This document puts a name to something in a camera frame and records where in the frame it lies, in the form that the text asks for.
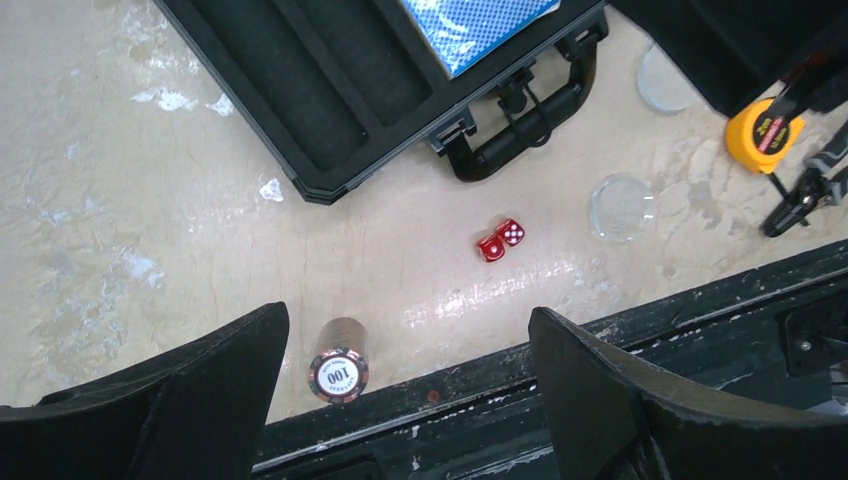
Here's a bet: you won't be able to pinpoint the blue playing card deck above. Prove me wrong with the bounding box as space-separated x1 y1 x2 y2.
400 0 560 79

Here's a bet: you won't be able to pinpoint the clear round disc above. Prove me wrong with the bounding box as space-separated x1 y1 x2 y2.
636 43 700 115
588 174 656 243

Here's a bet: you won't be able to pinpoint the red die left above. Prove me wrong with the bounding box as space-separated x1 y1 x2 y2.
476 235 505 263

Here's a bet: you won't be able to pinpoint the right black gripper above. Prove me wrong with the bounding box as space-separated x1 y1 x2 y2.
612 1 847 117

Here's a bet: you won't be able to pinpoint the black poker set case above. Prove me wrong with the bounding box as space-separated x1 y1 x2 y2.
159 1 608 205

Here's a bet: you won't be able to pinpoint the yellow tape measure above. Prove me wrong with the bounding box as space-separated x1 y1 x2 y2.
724 97 805 174

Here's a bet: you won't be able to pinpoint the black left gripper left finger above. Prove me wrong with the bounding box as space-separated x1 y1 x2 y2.
1 302 290 479

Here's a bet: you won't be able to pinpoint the red die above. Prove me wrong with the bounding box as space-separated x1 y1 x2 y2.
476 235 505 263
495 218 525 247

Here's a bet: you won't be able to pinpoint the red die right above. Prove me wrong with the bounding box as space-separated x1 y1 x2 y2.
495 218 525 247

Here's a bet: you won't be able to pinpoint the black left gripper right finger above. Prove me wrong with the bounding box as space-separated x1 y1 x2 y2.
528 307 847 479

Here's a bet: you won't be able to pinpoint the black wire stripper pliers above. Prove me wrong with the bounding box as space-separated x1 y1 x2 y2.
761 122 847 238

